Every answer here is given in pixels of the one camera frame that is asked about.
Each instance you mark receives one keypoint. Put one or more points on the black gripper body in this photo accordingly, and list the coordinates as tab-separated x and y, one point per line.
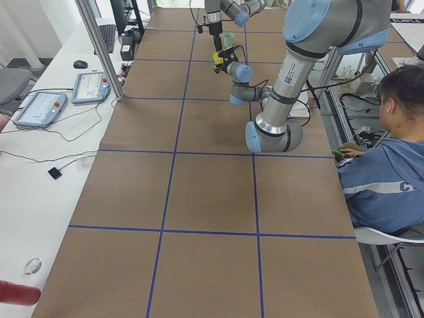
223	65
215	29

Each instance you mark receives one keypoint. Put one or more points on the yellow plastic cup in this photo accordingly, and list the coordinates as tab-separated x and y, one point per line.
218	60

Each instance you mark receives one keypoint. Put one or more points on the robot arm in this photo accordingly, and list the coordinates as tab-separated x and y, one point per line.
238	13
310	29

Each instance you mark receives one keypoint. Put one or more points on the green plastic cup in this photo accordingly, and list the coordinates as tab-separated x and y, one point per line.
228	39

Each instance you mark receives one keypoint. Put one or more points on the black box on table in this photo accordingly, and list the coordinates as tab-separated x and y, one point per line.
127	47

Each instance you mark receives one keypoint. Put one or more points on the black monitor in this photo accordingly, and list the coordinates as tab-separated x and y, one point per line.
122	10

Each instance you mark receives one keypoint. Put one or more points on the black keyboard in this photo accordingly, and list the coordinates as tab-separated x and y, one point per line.
108	33

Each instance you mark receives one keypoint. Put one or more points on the far teach pendant tablet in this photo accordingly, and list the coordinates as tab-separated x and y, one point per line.
90	88

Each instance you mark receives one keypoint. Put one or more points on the teach pendant tablet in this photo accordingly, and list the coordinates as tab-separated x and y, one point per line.
42	109
90	88

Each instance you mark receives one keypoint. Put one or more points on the black computer mouse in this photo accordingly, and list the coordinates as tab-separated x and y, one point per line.
80	64

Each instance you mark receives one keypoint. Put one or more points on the brown paper table cover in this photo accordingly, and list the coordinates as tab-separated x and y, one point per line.
178	219

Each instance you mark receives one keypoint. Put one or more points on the near teach pendant tablet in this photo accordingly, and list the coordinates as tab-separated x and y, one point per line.
42	109

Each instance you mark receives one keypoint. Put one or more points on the small black square pad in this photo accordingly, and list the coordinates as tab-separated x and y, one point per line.
54	173

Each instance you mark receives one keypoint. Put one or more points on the seated person in blue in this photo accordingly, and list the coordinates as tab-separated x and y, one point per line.
383	186

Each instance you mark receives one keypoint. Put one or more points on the white chair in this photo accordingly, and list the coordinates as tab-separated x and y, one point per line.
367	235

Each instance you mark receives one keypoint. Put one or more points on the clear plastic piece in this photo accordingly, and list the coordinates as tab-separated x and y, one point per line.
32	267

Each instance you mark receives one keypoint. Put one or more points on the red cylinder bottle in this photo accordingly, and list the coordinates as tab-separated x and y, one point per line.
16	294

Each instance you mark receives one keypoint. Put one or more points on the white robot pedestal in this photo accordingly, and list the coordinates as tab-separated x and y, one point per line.
302	106

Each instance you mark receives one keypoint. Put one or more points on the aluminium frame post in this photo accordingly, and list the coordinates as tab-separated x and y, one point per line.
88	18

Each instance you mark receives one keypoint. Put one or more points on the green handled tool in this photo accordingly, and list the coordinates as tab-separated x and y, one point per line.
337	153

